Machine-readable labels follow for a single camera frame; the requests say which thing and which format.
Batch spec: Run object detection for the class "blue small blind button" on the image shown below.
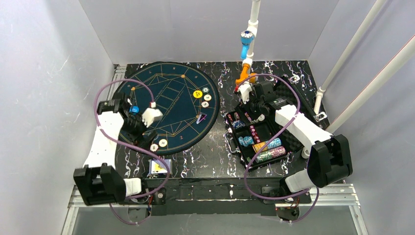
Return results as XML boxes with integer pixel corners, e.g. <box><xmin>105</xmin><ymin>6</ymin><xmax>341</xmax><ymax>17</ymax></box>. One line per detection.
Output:
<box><xmin>129</xmin><ymin>106</ymin><xmax>139</xmax><ymax>115</ymax></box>

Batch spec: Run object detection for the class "boxed deck of playing cards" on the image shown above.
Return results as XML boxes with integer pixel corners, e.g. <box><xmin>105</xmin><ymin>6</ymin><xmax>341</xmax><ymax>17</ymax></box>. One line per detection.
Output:
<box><xmin>148</xmin><ymin>159</ymin><xmax>172</xmax><ymax>177</ymax></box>

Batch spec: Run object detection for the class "yellow poker chip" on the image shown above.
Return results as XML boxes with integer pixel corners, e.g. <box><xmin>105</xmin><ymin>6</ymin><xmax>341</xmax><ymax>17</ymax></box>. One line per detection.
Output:
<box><xmin>204</xmin><ymin>94</ymin><xmax>212</xmax><ymax>101</ymax></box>
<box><xmin>159</xmin><ymin>139</ymin><xmax>168</xmax><ymax>147</ymax></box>

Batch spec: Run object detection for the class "yellow big blind button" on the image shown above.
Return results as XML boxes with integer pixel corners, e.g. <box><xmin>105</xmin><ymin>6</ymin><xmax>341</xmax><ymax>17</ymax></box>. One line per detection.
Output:
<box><xmin>193</xmin><ymin>90</ymin><xmax>204</xmax><ymax>99</ymax></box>

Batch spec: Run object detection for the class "red and white poker chip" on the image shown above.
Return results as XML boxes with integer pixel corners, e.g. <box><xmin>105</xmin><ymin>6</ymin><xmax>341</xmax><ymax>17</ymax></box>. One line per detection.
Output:
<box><xmin>201</xmin><ymin>101</ymin><xmax>209</xmax><ymax>108</ymax></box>

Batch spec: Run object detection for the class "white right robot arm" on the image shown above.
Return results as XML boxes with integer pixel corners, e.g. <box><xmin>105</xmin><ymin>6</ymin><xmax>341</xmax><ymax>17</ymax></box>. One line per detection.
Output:
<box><xmin>236</xmin><ymin>81</ymin><xmax>353</xmax><ymax>196</ymax></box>

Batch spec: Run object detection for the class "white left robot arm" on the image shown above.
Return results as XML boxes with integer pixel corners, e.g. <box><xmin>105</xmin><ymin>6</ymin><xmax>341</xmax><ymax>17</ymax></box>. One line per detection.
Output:
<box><xmin>73</xmin><ymin>94</ymin><xmax>162</xmax><ymax>206</ymax></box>

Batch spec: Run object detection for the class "black poker chip case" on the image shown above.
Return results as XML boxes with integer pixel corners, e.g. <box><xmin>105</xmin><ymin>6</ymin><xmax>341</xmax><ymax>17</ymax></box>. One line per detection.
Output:
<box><xmin>225</xmin><ymin>76</ymin><xmax>329</xmax><ymax>171</ymax></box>

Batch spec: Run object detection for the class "light blue chip stack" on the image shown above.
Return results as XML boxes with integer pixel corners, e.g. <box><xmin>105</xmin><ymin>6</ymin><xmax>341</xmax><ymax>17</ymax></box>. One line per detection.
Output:
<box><xmin>238</xmin><ymin>136</ymin><xmax>254</xmax><ymax>147</ymax></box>

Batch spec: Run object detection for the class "yellow chip stack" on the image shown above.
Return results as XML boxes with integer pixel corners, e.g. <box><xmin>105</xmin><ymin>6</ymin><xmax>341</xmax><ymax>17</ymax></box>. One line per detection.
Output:
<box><xmin>253</xmin><ymin>141</ymin><xmax>268</xmax><ymax>153</ymax></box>

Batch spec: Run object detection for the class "round dark blue poker mat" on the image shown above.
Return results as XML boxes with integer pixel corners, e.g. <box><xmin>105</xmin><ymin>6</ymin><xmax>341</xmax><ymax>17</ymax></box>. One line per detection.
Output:
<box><xmin>116</xmin><ymin>62</ymin><xmax>220</xmax><ymax>156</ymax></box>

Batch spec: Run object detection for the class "green and purple chip row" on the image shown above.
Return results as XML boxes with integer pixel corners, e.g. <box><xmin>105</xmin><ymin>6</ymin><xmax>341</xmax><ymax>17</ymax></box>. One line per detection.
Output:
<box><xmin>255</xmin><ymin>146</ymin><xmax>286</xmax><ymax>163</ymax></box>

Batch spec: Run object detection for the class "white thin diagonal pole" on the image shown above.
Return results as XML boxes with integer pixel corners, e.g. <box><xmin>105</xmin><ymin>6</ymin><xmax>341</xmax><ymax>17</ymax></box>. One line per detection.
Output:
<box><xmin>314</xmin><ymin>0</ymin><xmax>387</xmax><ymax>115</ymax></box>

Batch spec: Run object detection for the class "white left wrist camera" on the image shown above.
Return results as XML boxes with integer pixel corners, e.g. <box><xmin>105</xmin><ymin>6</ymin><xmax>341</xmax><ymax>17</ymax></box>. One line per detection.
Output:
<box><xmin>142</xmin><ymin>108</ymin><xmax>163</xmax><ymax>128</ymax></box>

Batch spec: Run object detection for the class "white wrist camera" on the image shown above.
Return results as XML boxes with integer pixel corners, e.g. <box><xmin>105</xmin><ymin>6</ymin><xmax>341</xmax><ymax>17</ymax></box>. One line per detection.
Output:
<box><xmin>142</xmin><ymin>108</ymin><xmax>163</xmax><ymax>128</ymax></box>
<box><xmin>236</xmin><ymin>82</ymin><xmax>253</xmax><ymax>104</ymax></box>

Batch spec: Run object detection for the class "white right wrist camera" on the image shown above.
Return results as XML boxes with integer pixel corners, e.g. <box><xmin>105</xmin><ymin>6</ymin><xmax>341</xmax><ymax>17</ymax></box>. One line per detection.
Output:
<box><xmin>236</xmin><ymin>82</ymin><xmax>253</xmax><ymax>104</ymax></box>

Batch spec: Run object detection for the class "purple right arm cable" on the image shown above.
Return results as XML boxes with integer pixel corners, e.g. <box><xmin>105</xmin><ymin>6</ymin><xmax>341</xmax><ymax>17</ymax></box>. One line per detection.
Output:
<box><xmin>235</xmin><ymin>73</ymin><xmax>320</xmax><ymax>223</ymax></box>

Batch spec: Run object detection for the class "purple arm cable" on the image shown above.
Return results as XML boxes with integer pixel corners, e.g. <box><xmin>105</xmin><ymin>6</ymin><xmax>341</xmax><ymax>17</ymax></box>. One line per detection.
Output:
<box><xmin>235</xmin><ymin>73</ymin><xmax>320</xmax><ymax>223</ymax></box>
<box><xmin>94</xmin><ymin>78</ymin><xmax>171</xmax><ymax>226</ymax></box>

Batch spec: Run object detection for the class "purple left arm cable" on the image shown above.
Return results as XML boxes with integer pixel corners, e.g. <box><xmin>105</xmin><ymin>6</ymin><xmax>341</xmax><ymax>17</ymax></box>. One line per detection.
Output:
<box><xmin>94</xmin><ymin>78</ymin><xmax>171</xmax><ymax>226</ymax></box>

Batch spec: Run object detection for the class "chrome case handle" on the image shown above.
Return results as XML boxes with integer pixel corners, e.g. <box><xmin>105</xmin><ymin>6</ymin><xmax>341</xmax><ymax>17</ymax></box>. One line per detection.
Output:
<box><xmin>224</xmin><ymin>132</ymin><xmax>239</xmax><ymax>154</ymax></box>

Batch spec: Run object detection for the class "aluminium frame rail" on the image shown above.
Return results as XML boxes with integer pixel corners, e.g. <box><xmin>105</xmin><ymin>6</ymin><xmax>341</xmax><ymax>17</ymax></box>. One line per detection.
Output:
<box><xmin>61</xmin><ymin>65</ymin><xmax>127</xmax><ymax>235</ymax></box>

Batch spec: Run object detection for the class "white pipe camera stand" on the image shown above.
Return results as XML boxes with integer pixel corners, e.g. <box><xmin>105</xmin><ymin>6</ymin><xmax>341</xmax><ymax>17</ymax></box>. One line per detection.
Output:
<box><xmin>235</xmin><ymin>0</ymin><xmax>262</xmax><ymax>94</ymax></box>

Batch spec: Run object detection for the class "white diagonal frame pole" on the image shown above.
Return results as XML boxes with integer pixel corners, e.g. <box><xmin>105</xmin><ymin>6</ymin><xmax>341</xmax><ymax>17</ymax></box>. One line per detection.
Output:
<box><xmin>326</xmin><ymin>36</ymin><xmax>415</xmax><ymax>133</ymax></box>

